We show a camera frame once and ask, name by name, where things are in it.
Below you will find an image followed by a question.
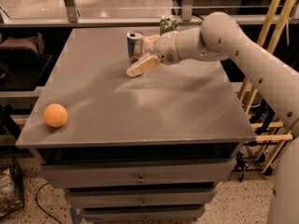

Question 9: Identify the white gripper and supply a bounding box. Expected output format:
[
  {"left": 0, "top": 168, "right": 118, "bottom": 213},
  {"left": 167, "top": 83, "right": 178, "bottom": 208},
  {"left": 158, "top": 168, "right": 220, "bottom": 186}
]
[{"left": 126, "top": 31, "right": 180, "bottom": 77}]

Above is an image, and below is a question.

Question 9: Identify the red bull can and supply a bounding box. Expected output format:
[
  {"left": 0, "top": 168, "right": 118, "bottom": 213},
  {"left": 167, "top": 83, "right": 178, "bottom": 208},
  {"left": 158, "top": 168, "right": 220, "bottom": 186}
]
[{"left": 127, "top": 31, "right": 145, "bottom": 64}]

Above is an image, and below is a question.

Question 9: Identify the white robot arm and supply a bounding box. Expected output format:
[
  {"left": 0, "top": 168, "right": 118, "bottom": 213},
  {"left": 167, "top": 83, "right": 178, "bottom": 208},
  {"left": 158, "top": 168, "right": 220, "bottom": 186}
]
[{"left": 127, "top": 12, "right": 299, "bottom": 224}]

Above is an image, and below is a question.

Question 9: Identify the green soda can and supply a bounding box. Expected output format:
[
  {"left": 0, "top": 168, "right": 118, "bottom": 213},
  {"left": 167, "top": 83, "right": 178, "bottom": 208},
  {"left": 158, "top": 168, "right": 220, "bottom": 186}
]
[{"left": 160, "top": 16, "right": 178, "bottom": 35}]

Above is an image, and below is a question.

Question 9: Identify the metal window railing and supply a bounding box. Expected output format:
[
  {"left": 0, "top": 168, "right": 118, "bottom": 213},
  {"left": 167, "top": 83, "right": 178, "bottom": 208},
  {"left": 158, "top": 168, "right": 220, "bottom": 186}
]
[{"left": 0, "top": 0, "right": 299, "bottom": 28}]

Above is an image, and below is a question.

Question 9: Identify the grey drawer cabinet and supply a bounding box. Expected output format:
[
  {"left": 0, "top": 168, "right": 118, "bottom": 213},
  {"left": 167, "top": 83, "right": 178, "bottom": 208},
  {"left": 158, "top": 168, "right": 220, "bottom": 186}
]
[{"left": 17, "top": 28, "right": 254, "bottom": 222}]

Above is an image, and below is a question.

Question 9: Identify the orange ball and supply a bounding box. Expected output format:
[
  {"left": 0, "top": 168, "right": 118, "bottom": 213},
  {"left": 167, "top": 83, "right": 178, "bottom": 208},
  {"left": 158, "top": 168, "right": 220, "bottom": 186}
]
[{"left": 43, "top": 104, "right": 68, "bottom": 128}]

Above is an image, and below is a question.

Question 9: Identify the dark chair with cushion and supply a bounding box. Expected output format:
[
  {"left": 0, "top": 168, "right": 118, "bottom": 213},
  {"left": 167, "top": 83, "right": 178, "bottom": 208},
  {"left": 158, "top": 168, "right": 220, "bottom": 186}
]
[{"left": 0, "top": 33, "right": 52, "bottom": 91}]

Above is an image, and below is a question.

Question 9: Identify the wooden easel frame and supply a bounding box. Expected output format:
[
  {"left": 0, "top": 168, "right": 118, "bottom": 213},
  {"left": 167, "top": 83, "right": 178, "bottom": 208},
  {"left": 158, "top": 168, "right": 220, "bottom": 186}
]
[{"left": 236, "top": 0, "right": 299, "bottom": 175}]

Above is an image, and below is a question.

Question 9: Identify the black floor cable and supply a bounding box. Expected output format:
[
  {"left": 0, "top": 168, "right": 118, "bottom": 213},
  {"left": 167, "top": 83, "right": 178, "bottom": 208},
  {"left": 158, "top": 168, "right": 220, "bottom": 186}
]
[{"left": 34, "top": 181, "right": 64, "bottom": 224}]

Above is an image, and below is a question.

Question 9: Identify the black wire basket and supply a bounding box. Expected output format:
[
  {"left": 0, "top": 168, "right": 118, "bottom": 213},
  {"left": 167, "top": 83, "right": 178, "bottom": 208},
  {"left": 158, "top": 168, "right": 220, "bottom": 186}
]
[{"left": 0, "top": 150, "right": 24, "bottom": 218}]

